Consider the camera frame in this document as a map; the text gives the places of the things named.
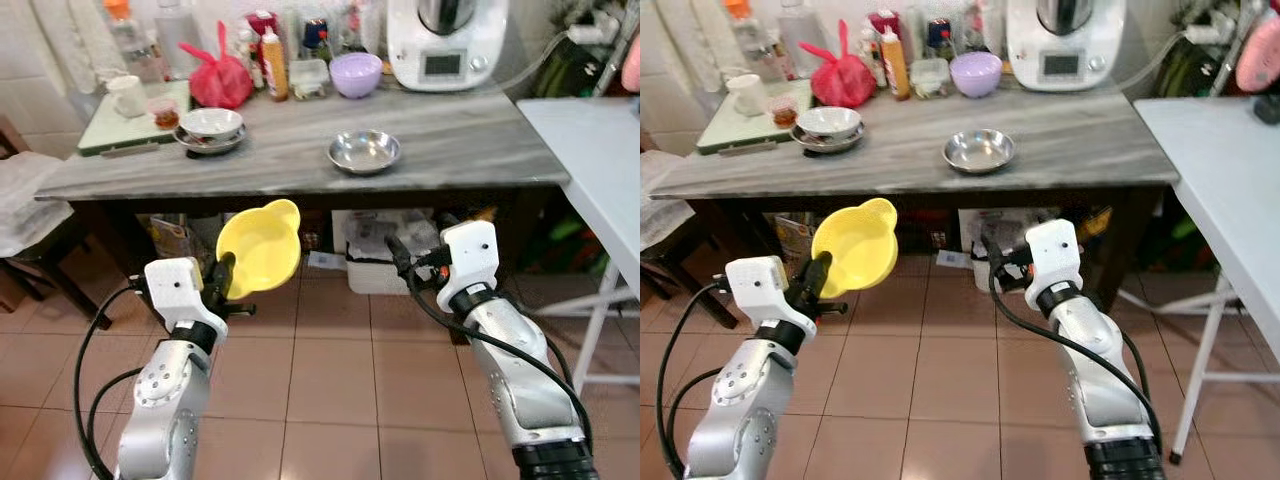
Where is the white charger plug with cable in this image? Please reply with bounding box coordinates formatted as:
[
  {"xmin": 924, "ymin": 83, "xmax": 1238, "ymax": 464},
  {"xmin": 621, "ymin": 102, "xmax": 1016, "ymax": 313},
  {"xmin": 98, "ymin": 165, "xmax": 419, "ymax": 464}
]
[
  {"xmin": 567, "ymin": 21, "xmax": 614, "ymax": 48},
  {"xmin": 1184, "ymin": 14, "xmax": 1237, "ymax": 47}
]

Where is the orange sauce bottle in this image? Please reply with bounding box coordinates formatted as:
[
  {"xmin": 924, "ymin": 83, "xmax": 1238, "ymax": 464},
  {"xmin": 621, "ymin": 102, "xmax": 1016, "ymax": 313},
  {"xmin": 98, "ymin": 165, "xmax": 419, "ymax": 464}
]
[
  {"xmin": 879, "ymin": 26, "xmax": 912, "ymax": 102},
  {"xmin": 259, "ymin": 26, "xmax": 291, "ymax": 102}
]

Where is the chair with white cloth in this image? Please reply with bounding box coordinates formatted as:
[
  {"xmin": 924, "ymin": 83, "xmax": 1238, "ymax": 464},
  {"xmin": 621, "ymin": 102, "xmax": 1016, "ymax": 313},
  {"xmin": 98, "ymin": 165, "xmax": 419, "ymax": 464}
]
[
  {"xmin": 0, "ymin": 118, "xmax": 113, "ymax": 331},
  {"xmin": 640, "ymin": 148, "xmax": 741, "ymax": 331}
]

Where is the white storage box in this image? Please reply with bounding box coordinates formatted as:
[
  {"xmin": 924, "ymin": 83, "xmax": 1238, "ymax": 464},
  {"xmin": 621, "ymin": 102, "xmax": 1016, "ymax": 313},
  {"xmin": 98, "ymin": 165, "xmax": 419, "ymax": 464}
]
[
  {"xmin": 344, "ymin": 209, "xmax": 442, "ymax": 297},
  {"xmin": 957, "ymin": 207, "xmax": 1032, "ymax": 293}
]

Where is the clear bottle with orange cap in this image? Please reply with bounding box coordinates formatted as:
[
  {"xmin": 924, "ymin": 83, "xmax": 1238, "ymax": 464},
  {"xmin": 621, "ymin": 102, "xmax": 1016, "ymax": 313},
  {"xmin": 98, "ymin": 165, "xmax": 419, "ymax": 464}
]
[
  {"xmin": 721, "ymin": 0, "xmax": 772, "ymax": 83},
  {"xmin": 102, "ymin": 0, "xmax": 162, "ymax": 87}
]

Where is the white folding table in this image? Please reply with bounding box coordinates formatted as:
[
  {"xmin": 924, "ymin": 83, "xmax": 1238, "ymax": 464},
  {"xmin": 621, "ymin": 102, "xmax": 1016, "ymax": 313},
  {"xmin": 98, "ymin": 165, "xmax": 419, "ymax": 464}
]
[
  {"xmin": 1134, "ymin": 96, "xmax": 1280, "ymax": 467},
  {"xmin": 514, "ymin": 96, "xmax": 641, "ymax": 397}
]

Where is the grey marble top sideboard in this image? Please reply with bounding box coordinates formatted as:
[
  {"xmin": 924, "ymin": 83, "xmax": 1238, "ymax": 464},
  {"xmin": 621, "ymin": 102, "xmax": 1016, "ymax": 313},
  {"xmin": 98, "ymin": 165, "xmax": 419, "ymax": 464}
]
[
  {"xmin": 647, "ymin": 82, "xmax": 1182, "ymax": 313},
  {"xmin": 34, "ymin": 82, "xmax": 572, "ymax": 346}
]

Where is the red plastic bag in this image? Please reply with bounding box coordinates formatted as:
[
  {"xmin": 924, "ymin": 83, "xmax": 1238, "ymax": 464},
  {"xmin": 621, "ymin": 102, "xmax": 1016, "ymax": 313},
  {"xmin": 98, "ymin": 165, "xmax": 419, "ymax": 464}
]
[
  {"xmin": 797, "ymin": 19, "xmax": 872, "ymax": 110},
  {"xmin": 187, "ymin": 21, "xmax": 255, "ymax": 110}
]

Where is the stainless steel bowl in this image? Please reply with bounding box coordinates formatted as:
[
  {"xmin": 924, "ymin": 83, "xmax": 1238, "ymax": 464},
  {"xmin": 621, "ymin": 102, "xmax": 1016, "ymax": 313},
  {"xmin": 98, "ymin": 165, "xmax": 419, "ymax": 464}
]
[
  {"xmin": 942, "ymin": 129, "xmax": 1019, "ymax": 177},
  {"xmin": 327, "ymin": 129, "xmax": 404, "ymax": 177}
]

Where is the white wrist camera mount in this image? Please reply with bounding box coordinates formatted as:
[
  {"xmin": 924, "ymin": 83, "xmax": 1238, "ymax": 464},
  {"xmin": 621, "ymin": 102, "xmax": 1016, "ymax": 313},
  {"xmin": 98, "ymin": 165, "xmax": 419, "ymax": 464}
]
[
  {"xmin": 437, "ymin": 219, "xmax": 502, "ymax": 312},
  {"xmin": 142, "ymin": 256, "xmax": 230, "ymax": 337},
  {"xmin": 1024, "ymin": 217, "xmax": 1084, "ymax": 307},
  {"xmin": 724, "ymin": 256, "xmax": 817, "ymax": 337}
]

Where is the white ceramic mug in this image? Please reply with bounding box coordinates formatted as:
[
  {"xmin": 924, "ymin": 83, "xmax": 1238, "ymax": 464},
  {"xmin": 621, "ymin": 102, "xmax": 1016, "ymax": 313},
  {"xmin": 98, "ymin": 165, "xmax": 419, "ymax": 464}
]
[
  {"xmin": 104, "ymin": 74, "xmax": 150, "ymax": 120},
  {"xmin": 724, "ymin": 72, "xmax": 770, "ymax": 120}
]

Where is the clear plastic food container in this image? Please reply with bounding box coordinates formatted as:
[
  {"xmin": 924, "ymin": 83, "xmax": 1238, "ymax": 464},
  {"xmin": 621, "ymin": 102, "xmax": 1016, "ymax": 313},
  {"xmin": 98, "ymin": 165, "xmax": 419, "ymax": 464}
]
[
  {"xmin": 907, "ymin": 57, "xmax": 952, "ymax": 102},
  {"xmin": 288, "ymin": 57, "xmax": 332, "ymax": 102}
]

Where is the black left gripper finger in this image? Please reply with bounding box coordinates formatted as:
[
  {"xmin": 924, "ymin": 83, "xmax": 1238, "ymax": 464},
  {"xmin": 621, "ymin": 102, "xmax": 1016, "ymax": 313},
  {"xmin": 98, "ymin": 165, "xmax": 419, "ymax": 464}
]
[
  {"xmin": 800, "ymin": 252, "xmax": 833, "ymax": 296},
  {"xmin": 207, "ymin": 252, "xmax": 237, "ymax": 296}
]

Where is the white kitchen cooking appliance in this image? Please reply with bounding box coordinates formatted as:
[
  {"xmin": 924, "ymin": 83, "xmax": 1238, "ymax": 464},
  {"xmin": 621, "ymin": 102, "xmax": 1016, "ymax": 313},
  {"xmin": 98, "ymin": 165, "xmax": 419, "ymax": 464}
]
[
  {"xmin": 386, "ymin": 0, "xmax": 512, "ymax": 94},
  {"xmin": 1006, "ymin": 0, "xmax": 1127, "ymax": 94}
]

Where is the purple plastic bowl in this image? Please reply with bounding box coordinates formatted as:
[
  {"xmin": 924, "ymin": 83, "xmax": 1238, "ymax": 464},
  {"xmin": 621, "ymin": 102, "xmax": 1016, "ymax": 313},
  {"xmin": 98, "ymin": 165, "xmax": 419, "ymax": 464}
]
[
  {"xmin": 328, "ymin": 52, "xmax": 385, "ymax": 100},
  {"xmin": 949, "ymin": 51, "xmax": 1005, "ymax": 100}
]

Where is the small glass with brown sauce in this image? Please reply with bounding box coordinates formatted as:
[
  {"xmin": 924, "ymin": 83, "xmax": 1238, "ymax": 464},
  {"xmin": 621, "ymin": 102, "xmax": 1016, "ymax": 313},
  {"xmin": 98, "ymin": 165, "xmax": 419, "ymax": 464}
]
[
  {"xmin": 767, "ymin": 94, "xmax": 802, "ymax": 132},
  {"xmin": 149, "ymin": 94, "xmax": 184, "ymax": 132}
]

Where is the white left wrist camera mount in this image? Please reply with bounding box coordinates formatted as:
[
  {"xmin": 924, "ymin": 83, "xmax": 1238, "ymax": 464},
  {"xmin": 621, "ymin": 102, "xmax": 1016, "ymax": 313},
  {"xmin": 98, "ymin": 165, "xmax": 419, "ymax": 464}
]
[
  {"xmin": 142, "ymin": 256, "xmax": 230, "ymax": 337},
  {"xmin": 724, "ymin": 256, "xmax": 817, "ymax": 337}
]

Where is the white ceramic bowl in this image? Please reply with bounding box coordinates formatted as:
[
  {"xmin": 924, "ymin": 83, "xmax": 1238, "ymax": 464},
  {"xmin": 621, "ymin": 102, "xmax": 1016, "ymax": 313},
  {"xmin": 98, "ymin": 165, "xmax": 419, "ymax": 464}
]
[
  {"xmin": 179, "ymin": 107, "xmax": 245, "ymax": 142},
  {"xmin": 796, "ymin": 105, "xmax": 864, "ymax": 142}
]

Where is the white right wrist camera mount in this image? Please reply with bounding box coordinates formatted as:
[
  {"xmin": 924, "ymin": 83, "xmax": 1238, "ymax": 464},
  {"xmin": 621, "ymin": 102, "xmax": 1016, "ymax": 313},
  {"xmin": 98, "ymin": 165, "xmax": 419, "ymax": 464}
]
[
  {"xmin": 437, "ymin": 219, "xmax": 502, "ymax": 312},
  {"xmin": 1024, "ymin": 217, "xmax": 1084, "ymax": 307}
]

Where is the yellow plastic bowl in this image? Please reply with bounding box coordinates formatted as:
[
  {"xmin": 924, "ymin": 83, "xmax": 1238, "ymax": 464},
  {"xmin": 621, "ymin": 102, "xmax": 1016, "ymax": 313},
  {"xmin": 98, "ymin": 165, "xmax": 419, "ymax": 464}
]
[
  {"xmin": 811, "ymin": 197, "xmax": 900, "ymax": 300},
  {"xmin": 215, "ymin": 198, "xmax": 304, "ymax": 300}
]

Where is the pale green cutting board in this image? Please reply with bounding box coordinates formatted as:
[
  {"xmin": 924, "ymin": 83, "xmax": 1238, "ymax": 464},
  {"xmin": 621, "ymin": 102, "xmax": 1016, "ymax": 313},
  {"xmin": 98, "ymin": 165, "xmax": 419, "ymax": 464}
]
[
  {"xmin": 694, "ymin": 79, "xmax": 812, "ymax": 158},
  {"xmin": 77, "ymin": 79, "xmax": 197, "ymax": 158}
]

